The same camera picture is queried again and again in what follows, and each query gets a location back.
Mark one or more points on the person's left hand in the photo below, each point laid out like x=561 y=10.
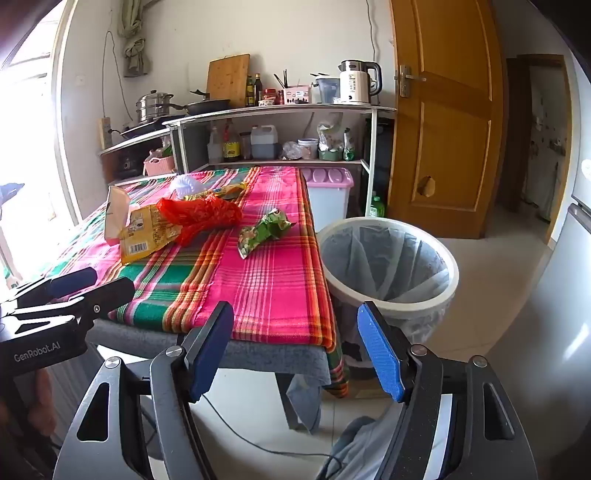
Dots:
x=45 y=392

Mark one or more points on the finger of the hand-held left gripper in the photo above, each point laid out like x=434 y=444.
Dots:
x=71 y=281
x=111 y=293

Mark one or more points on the white plastic tub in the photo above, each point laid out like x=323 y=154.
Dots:
x=308 y=148

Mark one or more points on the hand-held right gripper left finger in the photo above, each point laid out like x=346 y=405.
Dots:
x=212 y=350

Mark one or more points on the stainless steamer pot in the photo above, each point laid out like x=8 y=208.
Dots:
x=154 y=108

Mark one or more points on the black frying pan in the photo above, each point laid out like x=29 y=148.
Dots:
x=207 y=106

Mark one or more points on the pink green plaid tablecloth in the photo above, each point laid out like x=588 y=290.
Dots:
x=277 y=277

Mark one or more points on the dark glass jar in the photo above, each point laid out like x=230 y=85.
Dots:
x=245 y=147

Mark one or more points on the grey felt under cloth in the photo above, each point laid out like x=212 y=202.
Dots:
x=258 y=353

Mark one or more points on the clear plastic bottle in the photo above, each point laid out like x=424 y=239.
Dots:
x=214 y=147

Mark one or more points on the wooden door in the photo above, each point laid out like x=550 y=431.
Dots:
x=452 y=138

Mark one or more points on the pink utensil holder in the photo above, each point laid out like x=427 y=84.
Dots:
x=298 y=96

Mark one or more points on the pink plastic basket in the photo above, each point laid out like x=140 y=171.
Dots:
x=159 y=167

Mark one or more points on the green snack wrapper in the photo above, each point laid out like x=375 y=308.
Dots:
x=261 y=230

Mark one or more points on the clear bin liner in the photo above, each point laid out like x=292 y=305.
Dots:
x=392 y=258

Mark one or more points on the black cooker pot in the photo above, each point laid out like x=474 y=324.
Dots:
x=124 y=166

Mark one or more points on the white waste bin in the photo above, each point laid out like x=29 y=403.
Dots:
x=443 y=286

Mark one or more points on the pink lid storage box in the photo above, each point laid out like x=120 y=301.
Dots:
x=330 y=203

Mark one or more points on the dark sauce bottle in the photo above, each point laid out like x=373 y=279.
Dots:
x=258 y=90
x=250 y=92

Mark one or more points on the black chopsticks bundle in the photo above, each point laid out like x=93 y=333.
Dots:
x=285 y=78

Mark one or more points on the clear water filter jug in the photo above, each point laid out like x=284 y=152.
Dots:
x=328 y=91

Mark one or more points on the green packet bottle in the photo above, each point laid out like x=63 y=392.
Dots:
x=349 y=147

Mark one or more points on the white electric kettle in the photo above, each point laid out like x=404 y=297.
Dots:
x=355 y=85

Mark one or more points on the person's grey trousers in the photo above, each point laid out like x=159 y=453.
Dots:
x=364 y=443

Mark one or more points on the black induction cooker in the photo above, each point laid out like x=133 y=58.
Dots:
x=143 y=128

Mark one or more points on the beige power strip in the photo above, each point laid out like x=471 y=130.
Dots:
x=105 y=131

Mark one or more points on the hanging grey cloth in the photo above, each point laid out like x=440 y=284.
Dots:
x=134 y=50

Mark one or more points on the beige snack bag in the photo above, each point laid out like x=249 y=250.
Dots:
x=114 y=217

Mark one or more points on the red lid jar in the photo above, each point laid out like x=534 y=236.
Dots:
x=267 y=98

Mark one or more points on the white kitchen shelf unit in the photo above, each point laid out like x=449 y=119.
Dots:
x=277 y=107

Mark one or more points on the window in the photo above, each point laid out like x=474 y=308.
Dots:
x=27 y=138

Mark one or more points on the red plastic bag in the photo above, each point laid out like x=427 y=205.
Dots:
x=203 y=214

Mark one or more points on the cooking oil bottle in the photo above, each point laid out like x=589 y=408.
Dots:
x=232 y=147

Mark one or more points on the silver refrigerator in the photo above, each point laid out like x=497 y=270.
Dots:
x=568 y=286

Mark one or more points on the white food bags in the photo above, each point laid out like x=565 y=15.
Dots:
x=328 y=136

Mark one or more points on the green soda bottle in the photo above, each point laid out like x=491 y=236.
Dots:
x=377 y=207

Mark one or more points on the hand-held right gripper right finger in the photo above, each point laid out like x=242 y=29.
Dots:
x=381 y=355

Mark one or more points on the green small basket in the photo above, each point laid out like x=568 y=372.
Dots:
x=330 y=156

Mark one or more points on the yellow snack packet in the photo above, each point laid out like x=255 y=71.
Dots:
x=145 y=233

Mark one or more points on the wooden cutting board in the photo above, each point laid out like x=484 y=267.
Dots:
x=228 y=81

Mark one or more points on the white jerrycan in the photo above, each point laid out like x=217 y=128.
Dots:
x=264 y=147

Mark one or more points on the crumpled clear plastic bag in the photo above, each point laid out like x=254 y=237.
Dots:
x=291 y=151

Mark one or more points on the yellow candy wrapper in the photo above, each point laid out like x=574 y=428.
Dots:
x=226 y=189

